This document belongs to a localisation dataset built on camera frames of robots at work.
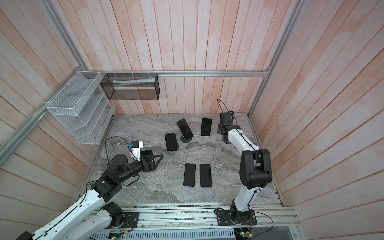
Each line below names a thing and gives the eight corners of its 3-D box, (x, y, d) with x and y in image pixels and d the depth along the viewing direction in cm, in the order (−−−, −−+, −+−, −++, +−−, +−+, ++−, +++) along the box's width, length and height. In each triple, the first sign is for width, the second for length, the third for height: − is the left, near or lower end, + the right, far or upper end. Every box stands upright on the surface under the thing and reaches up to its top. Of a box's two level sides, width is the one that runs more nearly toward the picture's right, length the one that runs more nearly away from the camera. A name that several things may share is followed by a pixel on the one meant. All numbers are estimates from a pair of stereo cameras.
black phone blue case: (166, 154, 100) (163, 142, 88) (167, 146, 104) (164, 133, 92) (176, 154, 100) (175, 142, 88) (177, 146, 104) (175, 133, 92)
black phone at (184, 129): (185, 144, 105) (185, 132, 95) (177, 134, 111) (175, 121, 100) (192, 139, 108) (192, 127, 97) (184, 130, 113) (183, 117, 103)
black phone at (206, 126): (200, 138, 109) (202, 124, 97) (200, 131, 112) (201, 118, 101) (209, 138, 109) (212, 124, 97) (209, 131, 112) (211, 118, 101)
